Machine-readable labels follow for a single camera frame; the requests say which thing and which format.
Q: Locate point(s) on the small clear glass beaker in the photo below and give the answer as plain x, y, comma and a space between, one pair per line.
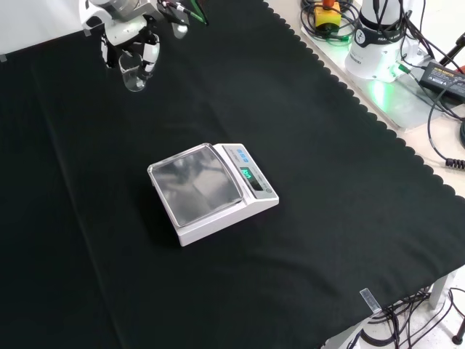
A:
132, 78

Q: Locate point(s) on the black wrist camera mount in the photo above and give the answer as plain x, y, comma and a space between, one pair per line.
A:
176, 16

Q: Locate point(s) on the white bench leg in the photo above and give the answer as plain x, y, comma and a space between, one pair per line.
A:
439, 291

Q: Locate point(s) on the black tripod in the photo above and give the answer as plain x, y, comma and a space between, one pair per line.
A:
452, 51

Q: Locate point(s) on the black power adapter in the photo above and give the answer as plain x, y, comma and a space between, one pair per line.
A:
445, 78

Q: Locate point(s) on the grey metal base plate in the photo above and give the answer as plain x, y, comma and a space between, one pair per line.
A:
399, 105

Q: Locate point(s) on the yellow stop button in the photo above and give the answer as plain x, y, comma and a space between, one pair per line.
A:
327, 16

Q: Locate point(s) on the black bench cloth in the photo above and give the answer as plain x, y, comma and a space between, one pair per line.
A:
327, 218

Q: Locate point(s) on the clear tape strip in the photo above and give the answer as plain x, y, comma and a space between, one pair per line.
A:
370, 301

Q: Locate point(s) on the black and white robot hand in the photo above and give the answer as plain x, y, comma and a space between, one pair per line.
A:
125, 32

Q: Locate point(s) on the white electronic balance steel pan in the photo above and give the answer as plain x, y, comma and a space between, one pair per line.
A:
198, 181

